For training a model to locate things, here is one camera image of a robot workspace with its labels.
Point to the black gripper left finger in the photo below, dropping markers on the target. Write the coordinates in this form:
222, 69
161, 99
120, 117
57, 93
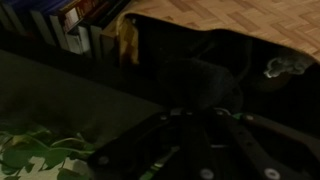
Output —
143, 146

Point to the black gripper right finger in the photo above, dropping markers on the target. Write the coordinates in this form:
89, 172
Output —
266, 146

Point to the black soft object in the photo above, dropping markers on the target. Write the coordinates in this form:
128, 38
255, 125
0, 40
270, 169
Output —
196, 83

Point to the black cube bookshelf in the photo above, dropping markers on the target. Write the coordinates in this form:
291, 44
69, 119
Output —
66, 96

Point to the green pothos plant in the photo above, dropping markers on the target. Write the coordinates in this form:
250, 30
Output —
20, 156

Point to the red brown book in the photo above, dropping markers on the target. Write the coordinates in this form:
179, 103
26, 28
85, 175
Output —
71, 20

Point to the white book maroon band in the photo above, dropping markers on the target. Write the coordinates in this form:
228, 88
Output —
41, 28

